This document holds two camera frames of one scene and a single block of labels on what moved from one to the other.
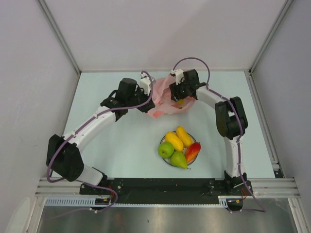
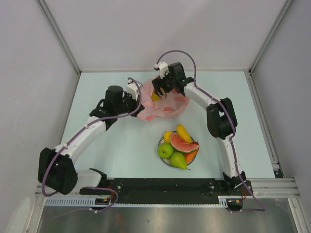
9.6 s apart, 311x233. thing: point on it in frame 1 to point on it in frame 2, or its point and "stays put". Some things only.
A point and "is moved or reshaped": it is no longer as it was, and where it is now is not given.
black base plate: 165,191 stays put
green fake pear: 178,159 stays put
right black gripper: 174,89 to 158,83
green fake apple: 165,149 stays put
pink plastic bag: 164,103 is moved or reshaped
